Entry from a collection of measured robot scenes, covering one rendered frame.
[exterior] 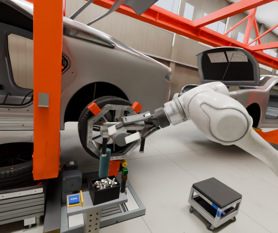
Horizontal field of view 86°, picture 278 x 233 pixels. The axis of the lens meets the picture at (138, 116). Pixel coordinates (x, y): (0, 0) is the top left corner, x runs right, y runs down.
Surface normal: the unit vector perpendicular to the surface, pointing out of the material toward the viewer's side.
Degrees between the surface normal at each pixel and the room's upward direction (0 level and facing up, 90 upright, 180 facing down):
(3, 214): 90
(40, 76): 90
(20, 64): 90
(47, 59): 90
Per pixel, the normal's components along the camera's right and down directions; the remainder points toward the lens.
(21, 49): 0.48, 0.23
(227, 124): -0.23, 0.22
